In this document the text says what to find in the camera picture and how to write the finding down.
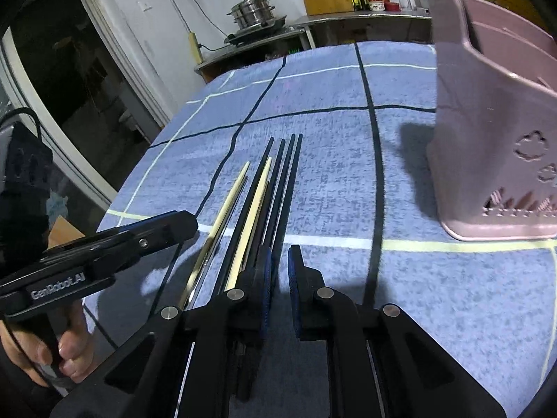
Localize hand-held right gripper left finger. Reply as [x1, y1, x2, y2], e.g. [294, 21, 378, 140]
[50, 246, 274, 418]

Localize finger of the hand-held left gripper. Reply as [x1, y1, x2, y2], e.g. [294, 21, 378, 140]
[44, 210, 199, 271]

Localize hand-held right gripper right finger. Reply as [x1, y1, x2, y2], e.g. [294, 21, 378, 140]
[287, 245, 509, 418]

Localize beige wooden chopstick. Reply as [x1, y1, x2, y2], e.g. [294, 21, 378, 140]
[224, 157, 273, 292]
[208, 161, 251, 245]

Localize black chopstick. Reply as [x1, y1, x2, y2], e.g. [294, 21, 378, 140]
[211, 137, 275, 299]
[248, 139, 287, 271]
[269, 133, 304, 253]
[260, 133, 297, 251]

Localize pink plastic utensil holder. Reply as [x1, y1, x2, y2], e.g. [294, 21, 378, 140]
[421, 0, 557, 242]

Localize person's left hand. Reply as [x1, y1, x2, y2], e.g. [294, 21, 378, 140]
[0, 302, 95, 387]

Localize brown cardboard box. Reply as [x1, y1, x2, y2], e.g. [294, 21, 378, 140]
[47, 217, 85, 249]

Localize blue checked tablecloth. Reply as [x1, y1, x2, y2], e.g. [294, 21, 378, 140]
[83, 41, 557, 418]

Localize cream power strip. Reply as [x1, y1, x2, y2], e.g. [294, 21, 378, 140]
[187, 31, 202, 64]

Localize low steel shelf table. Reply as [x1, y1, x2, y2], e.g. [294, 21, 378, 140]
[194, 26, 312, 83]

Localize white framed glass door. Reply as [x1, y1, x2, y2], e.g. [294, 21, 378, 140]
[0, 0, 175, 210]

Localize black induction cooker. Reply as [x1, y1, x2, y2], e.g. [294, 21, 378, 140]
[224, 15, 288, 46]

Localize steel steamer pot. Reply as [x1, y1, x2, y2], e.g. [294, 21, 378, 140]
[226, 0, 276, 31]

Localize steel counter table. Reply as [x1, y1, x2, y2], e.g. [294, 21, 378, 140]
[287, 11, 436, 49]

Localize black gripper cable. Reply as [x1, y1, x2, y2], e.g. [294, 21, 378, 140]
[0, 108, 42, 149]

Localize thin wall cable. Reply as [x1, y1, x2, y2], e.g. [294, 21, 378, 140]
[152, 0, 231, 53]

